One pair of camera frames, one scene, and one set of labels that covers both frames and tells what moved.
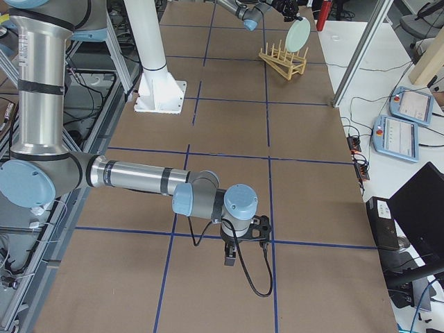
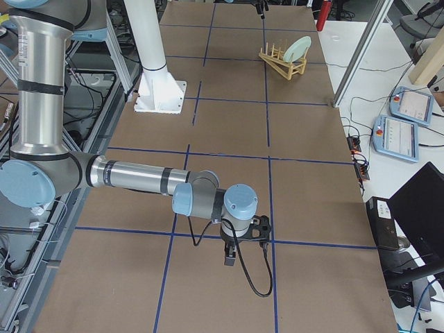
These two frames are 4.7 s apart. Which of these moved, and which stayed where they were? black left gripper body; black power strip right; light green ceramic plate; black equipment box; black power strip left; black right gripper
Moved: black left gripper body; light green ceramic plate
Stayed: black equipment box; black right gripper; black power strip left; black power strip right
